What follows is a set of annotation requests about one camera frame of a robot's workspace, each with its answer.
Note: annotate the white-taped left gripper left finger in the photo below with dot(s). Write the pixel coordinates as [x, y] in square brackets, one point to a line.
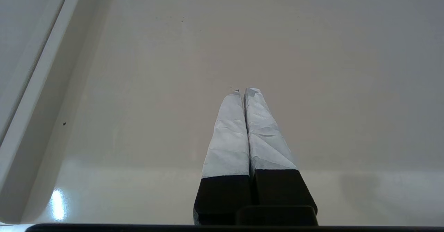
[227, 145]

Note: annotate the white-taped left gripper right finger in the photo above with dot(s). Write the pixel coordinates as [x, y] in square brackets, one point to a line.
[267, 145]

